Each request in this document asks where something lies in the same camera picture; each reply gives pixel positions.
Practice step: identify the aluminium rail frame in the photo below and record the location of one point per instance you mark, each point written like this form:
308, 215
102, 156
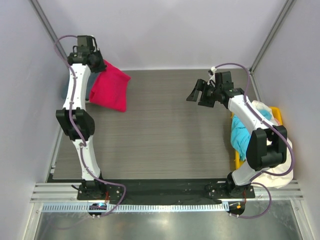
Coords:
63, 192

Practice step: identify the folded blue-grey t shirt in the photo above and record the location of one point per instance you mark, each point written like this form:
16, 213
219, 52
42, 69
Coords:
64, 91

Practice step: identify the right aluminium frame post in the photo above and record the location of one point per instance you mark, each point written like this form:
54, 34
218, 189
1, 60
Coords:
280, 19

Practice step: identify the red t shirt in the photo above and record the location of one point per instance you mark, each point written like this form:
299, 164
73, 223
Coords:
110, 89

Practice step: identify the yellow plastic bin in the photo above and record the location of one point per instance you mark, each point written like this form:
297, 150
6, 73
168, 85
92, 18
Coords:
278, 117

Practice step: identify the left aluminium frame post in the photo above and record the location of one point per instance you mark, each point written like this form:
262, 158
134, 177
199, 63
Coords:
57, 46

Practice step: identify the aluminium frame post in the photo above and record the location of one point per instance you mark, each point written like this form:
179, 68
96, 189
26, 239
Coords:
280, 19
57, 46

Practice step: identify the light blue t shirt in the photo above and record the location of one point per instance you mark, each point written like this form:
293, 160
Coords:
240, 136

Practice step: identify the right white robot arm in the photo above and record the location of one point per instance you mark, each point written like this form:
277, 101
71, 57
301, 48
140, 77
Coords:
266, 148

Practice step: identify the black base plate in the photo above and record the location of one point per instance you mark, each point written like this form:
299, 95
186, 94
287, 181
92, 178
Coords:
162, 191

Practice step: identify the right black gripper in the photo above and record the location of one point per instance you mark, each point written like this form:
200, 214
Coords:
204, 92

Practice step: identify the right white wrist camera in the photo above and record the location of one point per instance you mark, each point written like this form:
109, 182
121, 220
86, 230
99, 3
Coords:
212, 72

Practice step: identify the cream white t shirt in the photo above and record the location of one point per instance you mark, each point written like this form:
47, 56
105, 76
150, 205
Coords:
268, 180

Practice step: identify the slotted white cable duct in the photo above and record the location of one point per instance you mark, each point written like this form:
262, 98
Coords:
90, 207

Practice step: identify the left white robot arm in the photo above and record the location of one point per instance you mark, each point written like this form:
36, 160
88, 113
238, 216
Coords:
75, 122

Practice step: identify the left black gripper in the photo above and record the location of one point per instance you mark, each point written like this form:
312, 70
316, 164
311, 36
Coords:
99, 64

